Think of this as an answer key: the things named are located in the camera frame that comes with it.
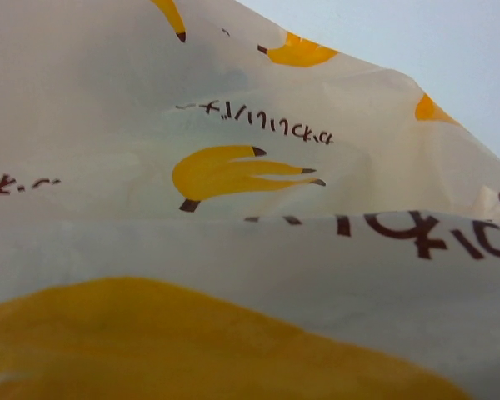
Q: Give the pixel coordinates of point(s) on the translucent banana-print plastic bag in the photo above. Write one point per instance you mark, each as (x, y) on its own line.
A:
(198, 204)

